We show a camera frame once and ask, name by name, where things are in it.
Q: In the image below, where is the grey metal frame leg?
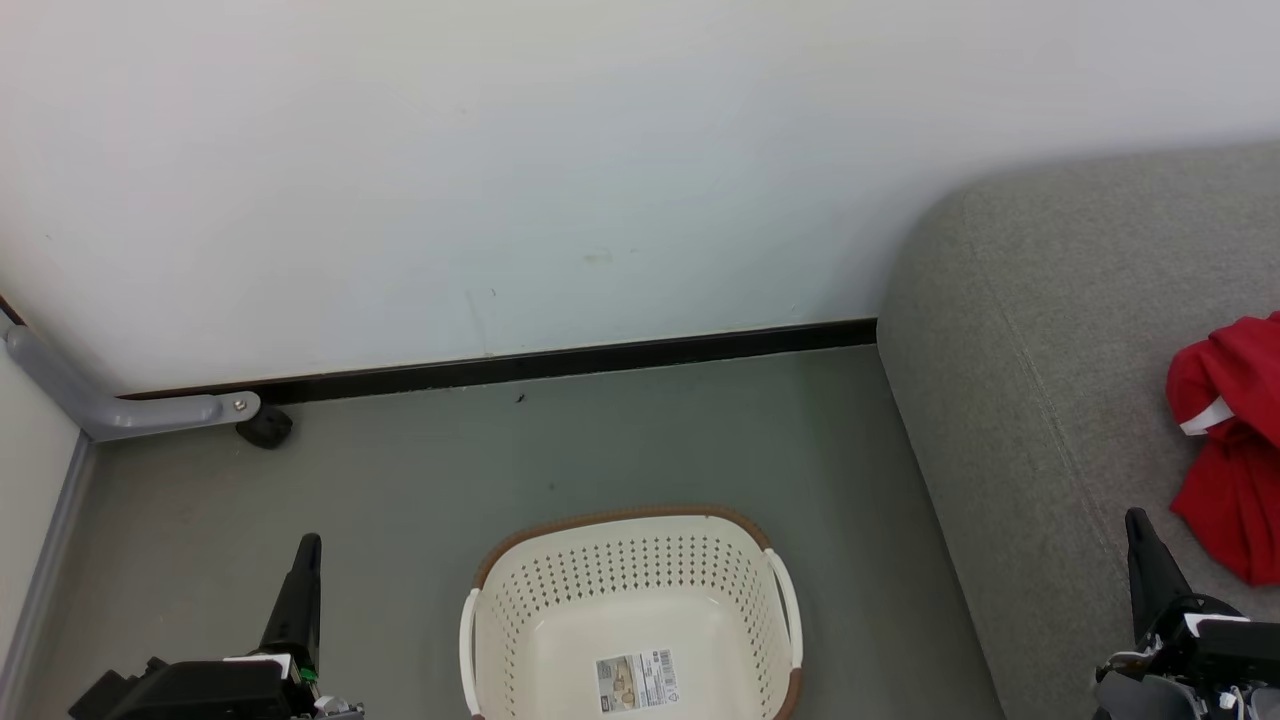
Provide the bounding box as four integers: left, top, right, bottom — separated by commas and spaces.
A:
0, 320, 262, 444

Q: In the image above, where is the black wall baseboard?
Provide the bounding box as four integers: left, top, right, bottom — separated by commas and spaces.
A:
118, 318, 879, 404

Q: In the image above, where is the red jersey with printed number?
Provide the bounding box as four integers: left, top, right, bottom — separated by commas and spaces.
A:
1169, 425, 1280, 587

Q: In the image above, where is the grey fabric sofa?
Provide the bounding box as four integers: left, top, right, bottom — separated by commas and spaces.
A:
876, 140, 1280, 720

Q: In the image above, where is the cream perforated laundry basket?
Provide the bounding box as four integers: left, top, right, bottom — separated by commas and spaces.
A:
459, 505, 804, 720

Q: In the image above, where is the black caster wheel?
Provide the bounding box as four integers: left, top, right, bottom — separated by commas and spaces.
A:
235, 404, 295, 451

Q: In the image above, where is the paper label sticker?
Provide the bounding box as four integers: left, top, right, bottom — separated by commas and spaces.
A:
596, 649, 680, 714

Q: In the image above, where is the grey panel edge trim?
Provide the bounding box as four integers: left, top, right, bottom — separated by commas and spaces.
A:
0, 430, 97, 706

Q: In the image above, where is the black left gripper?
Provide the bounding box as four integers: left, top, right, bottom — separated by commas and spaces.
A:
140, 532, 363, 720

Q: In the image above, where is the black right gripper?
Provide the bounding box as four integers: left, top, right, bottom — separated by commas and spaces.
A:
1095, 507, 1280, 693

